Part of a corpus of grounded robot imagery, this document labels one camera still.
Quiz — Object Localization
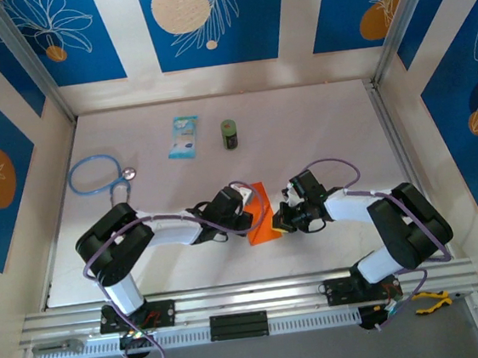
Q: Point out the orange square paper sheet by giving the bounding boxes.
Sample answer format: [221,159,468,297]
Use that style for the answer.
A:
[242,179,286,247]

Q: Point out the green cylindrical can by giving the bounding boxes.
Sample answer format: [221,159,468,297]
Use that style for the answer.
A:
[219,118,240,151]

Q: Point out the blue wet wipes packet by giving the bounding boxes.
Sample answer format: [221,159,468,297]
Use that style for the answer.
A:
[163,114,203,162]

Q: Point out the blue stethoscope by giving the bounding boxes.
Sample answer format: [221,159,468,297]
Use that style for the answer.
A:
[65,150,141,211]

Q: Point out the black controller board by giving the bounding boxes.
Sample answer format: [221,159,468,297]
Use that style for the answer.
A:
[356,300,407,333]
[117,327,158,358]

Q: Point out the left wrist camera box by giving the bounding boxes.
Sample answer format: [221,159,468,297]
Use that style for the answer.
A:
[237,185,257,206]

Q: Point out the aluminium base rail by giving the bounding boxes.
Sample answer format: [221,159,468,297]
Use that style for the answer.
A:
[14,254,478,351]

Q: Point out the black block on rail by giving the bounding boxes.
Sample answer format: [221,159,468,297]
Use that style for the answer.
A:
[208,310,270,343]

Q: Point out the grey slotted cable duct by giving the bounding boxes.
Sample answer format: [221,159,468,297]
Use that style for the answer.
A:
[36,308,363,358]

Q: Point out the aluminium table side rail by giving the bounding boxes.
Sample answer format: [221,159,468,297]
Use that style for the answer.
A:
[362,71,454,266]

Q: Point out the yellow handled pliers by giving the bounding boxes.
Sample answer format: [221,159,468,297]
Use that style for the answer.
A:
[408,286,472,316]

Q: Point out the aluminium frame post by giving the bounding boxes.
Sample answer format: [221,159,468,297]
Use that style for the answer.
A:
[363,0,447,88]
[0,0,79,131]

